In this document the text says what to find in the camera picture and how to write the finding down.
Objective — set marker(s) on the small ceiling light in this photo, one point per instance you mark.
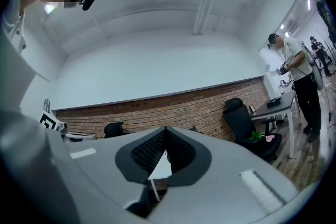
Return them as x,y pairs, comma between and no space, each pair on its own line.
309,4

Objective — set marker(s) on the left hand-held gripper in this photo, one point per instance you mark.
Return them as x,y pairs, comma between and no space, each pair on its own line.
49,121

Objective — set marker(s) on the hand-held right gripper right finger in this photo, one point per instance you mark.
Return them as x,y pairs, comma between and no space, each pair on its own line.
231,181

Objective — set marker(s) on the long ceiling light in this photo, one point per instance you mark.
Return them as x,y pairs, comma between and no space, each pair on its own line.
50,8

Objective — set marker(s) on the grey desk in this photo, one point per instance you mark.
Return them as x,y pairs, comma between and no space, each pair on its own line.
278,110

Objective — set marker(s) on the black box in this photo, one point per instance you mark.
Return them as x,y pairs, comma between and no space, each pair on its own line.
274,102

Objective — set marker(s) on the white ceiling pipes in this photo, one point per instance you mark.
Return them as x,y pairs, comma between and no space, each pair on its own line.
199,8

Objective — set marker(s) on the black office chair with plant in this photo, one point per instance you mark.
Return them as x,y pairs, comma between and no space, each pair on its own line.
239,123

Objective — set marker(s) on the person's torso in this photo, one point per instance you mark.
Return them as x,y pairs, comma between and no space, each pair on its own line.
11,31

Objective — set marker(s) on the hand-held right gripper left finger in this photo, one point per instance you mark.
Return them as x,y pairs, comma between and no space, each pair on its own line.
99,165

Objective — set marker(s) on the wall air conditioner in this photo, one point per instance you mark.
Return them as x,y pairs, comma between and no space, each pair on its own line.
294,25

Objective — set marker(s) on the pink paper note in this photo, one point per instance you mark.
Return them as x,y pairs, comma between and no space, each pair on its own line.
270,138

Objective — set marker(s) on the small green plant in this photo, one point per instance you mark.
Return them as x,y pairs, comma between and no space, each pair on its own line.
257,136

